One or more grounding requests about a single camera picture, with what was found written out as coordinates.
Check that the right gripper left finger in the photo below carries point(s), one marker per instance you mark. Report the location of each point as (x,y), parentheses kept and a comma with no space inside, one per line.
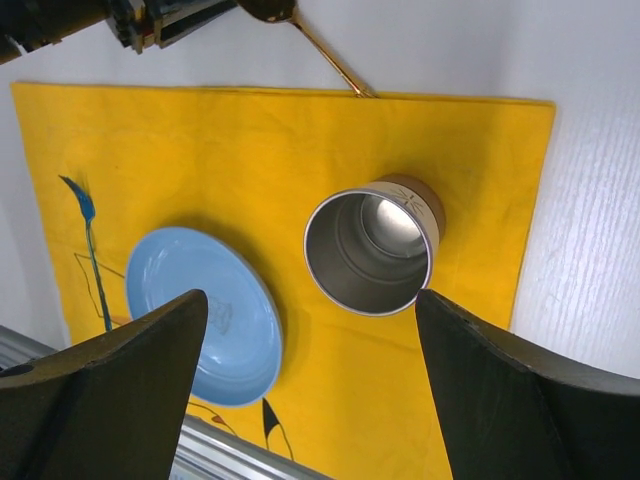
(110,407)

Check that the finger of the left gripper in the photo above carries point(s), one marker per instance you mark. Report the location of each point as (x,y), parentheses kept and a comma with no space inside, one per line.
(142,24)

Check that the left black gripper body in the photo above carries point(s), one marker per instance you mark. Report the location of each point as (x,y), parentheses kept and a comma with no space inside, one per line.
(29,25)

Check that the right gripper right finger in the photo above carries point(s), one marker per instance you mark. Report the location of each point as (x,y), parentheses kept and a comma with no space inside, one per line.
(510,409)

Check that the gold spoon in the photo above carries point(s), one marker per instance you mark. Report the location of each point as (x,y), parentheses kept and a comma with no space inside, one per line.
(287,11)

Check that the blue plastic plate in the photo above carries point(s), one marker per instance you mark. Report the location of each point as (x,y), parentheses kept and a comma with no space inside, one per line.
(242,351)

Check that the yellow Pikachu placemat cloth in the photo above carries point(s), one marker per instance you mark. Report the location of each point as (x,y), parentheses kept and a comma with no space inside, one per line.
(249,166)

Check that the blue metal fork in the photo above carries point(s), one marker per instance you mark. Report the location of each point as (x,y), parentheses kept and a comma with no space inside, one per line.
(88,212)

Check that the metal cup with paper sleeve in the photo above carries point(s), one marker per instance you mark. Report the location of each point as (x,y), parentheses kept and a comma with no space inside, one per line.
(372,249)

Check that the aluminium mounting rail frame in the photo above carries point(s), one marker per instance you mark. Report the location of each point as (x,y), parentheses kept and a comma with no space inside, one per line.
(203,451)

